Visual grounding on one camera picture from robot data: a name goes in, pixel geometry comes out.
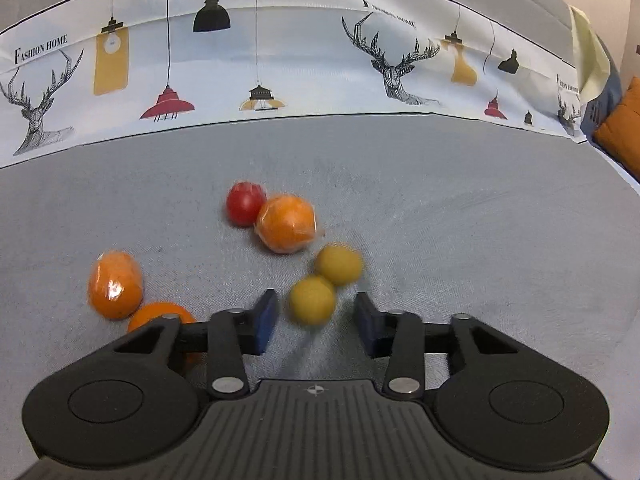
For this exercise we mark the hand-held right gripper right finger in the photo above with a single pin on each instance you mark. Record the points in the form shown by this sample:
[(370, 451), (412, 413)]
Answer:
[(367, 326)]

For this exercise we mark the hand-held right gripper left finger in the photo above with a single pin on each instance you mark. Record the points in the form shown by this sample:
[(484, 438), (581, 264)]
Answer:
[(265, 321)]

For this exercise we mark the round yellow pear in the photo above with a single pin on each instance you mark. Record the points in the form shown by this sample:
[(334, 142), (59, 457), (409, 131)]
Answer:
[(311, 301), (340, 264)]

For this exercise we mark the plastic-wrapped orange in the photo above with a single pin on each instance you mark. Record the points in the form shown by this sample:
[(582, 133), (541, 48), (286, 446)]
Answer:
[(286, 223), (115, 285)]

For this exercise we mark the small red apple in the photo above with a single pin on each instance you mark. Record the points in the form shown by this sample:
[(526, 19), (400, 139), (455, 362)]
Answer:
[(244, 203)]

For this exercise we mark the deer and lamp printed cloth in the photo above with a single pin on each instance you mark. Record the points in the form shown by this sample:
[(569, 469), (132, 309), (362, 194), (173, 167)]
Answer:
[(300, 60)]

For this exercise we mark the orange cushion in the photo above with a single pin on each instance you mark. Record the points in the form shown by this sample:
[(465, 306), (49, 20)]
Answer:
[(620, 130)]

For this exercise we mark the blue fabric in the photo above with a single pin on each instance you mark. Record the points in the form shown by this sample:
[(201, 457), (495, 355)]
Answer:
[(602, 105)]

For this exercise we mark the cream cloth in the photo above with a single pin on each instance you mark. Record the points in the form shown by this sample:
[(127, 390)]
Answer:
[(592, 55)]

